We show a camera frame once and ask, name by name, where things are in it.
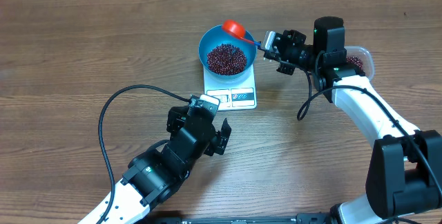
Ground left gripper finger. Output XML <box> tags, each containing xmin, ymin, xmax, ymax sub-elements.
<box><xmin>166</xmin><ymin>106</ymin><xmax>189</xmax><ymax>133</ymax></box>
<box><xmin>204</xmin><ymin>118</ymin><xmax>231</xmax><ymax>156</ymax></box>

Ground red scoop with blue handle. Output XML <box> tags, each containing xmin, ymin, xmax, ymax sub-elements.
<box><xmin>222</xmin><ymin>19</ymin><xmax>260</xmax><ymax>47</ymax></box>

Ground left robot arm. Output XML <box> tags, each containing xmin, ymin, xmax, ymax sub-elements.
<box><xmin>80</xmin><ymin>100</ymin><xmax>231</xmax><ymax>224</ymax></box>

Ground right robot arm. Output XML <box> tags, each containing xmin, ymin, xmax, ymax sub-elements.
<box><xmin>262</xmin><ymin>17</ymin><xmax>441</xmax><ymax>223</ymax></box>

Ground white digital kitchen scale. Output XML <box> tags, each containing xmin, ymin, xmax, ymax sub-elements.
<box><xmin>203</xmin><ymin>66</ymin><xmax>258</xmax><ymax>111</ymax></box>

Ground red beans in bowl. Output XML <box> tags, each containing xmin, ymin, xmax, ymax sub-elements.
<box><xmin>206</xmin><ymin>44</ymin><xmax>247</xmax><ymax>75</ymax></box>

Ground blue bowl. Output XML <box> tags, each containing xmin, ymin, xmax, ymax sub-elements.
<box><xmin>198</xmin><ymin>25</ymin><xmax>258</xmax><ymax>75</ymax></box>

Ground clear plastic container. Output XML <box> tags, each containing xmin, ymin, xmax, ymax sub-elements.
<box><xmin>345</xmin><ymin>46</ymin><xmax>376</xmax><ymax>81</ymax></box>

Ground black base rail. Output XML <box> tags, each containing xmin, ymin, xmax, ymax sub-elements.
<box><xmin>140</xmin><ymin>212</ymin><xmax>338</xmax><ymax>224</ymax></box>

